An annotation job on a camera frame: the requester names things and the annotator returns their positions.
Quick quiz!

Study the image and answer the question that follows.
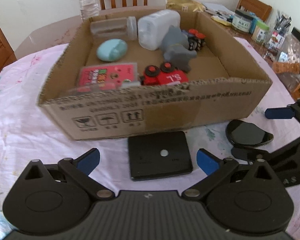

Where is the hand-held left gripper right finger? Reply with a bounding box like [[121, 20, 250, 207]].
[[182, 148, 276, 200]]

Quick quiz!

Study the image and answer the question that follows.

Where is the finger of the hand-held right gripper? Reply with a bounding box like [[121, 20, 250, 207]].
[[231, 133, 300, 188], [264, 99, 300, 128]]

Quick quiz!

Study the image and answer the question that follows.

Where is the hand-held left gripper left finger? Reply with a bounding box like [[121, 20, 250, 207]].
[[22, 148, 115, 200]]

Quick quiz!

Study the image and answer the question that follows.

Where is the black oval dish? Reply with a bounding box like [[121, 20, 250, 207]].
[[225, 119, 274, 148]]

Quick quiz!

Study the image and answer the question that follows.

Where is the black square pad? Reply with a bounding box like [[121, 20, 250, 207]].
[[127, 131, 193, 182]]

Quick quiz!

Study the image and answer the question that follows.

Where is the cardboard box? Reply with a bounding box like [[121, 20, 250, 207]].
[[37, 9, 273, 142]]

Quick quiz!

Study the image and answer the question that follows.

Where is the pink card case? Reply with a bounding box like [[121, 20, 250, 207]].
[[70, 62, 138, 95]]

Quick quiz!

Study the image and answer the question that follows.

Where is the red toy train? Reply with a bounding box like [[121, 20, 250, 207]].
[[140, 62, 190, 87]]

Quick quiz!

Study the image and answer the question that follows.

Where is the black toy car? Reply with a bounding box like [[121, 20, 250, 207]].
[[181, 29, 206, 50]]

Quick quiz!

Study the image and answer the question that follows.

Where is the teal round case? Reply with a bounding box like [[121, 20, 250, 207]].
[[97, 39, 128, 62]]

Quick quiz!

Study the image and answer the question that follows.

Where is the grey toy figure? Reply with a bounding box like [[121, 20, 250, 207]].
[[161, 25, 198, 73]]

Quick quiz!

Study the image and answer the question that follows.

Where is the brown cookie packet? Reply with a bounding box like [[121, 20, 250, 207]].
[[272, 61, 300, 75]]

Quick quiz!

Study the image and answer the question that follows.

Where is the large black-lidded clear jar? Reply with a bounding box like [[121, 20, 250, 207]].
[[275, 27, 300, 75]]

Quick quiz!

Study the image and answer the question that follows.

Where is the clear pen holder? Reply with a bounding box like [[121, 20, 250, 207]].
[[265, 11, 292, 49]]

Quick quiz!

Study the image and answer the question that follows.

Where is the green-lidded container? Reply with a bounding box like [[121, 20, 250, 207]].
[[251, 20, 269, 43]]

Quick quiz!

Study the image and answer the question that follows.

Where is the dark-lidded glass jar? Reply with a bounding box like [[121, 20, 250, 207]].
[[231, 9, 255, 34]]

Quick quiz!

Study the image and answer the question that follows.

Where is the yellow packet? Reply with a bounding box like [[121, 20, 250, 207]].
[[211, 15, 232, 25]]

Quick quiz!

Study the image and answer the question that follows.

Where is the clear plastic jar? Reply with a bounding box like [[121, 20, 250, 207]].
[[90, 16, 137, 41]]

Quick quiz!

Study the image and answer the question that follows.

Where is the white plastic container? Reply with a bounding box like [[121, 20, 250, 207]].
[[137, 9, 182, 51]]

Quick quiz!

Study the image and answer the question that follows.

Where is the clear water bottle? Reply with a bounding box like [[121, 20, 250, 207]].
[[77, 0, 100, 22]]

